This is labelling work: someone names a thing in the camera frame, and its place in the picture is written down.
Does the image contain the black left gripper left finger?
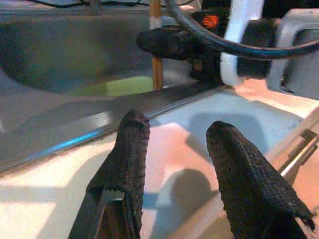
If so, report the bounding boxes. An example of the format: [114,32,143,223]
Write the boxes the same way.
[68,111,152,239]

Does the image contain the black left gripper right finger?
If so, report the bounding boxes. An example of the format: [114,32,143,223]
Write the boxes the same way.
[206,120,317,239]

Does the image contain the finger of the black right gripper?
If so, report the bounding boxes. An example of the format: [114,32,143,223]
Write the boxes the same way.
[136,26,200,61]

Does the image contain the wooden utensil handle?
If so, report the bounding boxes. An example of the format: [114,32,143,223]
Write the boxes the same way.
[149,0,164,91]

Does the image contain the green sponge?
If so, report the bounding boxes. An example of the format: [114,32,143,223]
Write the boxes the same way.
[67,76,154,97]

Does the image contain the grey metal rack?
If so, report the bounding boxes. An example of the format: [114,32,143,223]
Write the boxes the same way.
[278,107,319,185]

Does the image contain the stainless steel sink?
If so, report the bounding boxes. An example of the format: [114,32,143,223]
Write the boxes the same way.
[0,7,225,175]

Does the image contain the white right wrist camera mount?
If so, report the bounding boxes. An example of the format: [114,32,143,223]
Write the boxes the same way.
[220,0,265,88]

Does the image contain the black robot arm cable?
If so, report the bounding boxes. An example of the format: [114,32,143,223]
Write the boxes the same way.
[165,0,319,60]

